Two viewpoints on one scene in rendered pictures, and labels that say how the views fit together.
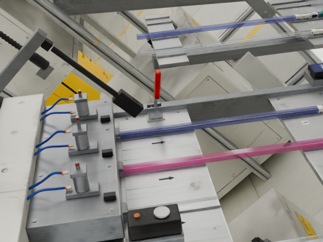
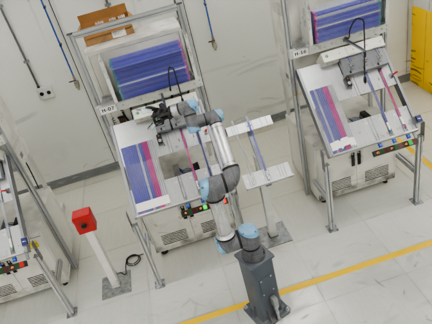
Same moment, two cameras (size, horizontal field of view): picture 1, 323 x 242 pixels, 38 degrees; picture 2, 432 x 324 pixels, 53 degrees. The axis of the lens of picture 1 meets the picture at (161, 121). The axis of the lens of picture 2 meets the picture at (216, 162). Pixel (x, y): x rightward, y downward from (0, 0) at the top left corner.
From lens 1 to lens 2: 278 cm
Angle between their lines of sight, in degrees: 56
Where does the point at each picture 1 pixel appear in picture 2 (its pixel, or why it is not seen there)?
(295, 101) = (216, 171)
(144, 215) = (159, 137)
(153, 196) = (172, 137)
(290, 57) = (395, 200)
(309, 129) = (202, 173)
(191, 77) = (310, 141)
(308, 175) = (297, 209)
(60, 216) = not seen: hidden behind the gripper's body
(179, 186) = (176, 143)
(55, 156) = not seen: hidden behind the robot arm
